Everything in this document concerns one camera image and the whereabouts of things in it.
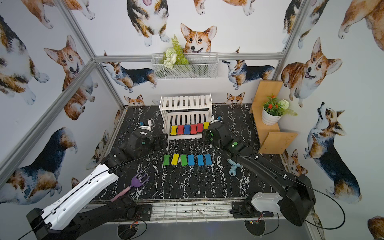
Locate yellow eraser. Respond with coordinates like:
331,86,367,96
203,122,210,130
170,125,178,136
171,154,180,166

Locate red eraser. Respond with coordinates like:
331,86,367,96
197,123,204,134
190,125,197,135
177,125,185,136

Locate light blue eraser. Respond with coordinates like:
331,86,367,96
205,154,213,166
197,155,205,167
188,155,195,166

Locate green eraser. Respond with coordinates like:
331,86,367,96
163,155,170,167
180,155,188,167

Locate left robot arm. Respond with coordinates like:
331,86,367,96
27,125,169,240

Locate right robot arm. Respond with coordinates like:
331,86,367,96
202,121,316,227

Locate white wooden two-tier shelf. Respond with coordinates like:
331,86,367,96
160,94,213,140

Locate wooden corner shelf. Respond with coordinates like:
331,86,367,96
251,81,298,155

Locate teal dustpan with brush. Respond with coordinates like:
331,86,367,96
227,159,242,177

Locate purple pink garden fork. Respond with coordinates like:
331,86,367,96
111,171,149,202

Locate white plant pot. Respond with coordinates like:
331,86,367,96
262,109,282,126

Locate green potted plant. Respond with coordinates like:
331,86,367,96
263,95,298,117

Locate artificial fern and flowers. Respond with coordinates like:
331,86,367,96
160,35,189,70

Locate white wire wall basket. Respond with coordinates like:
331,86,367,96
151,54,219,80

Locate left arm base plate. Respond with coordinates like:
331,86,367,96
133,204,153,222

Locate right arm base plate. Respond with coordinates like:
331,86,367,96
230,202,274,219

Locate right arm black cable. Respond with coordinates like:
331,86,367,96
287,175,346,231

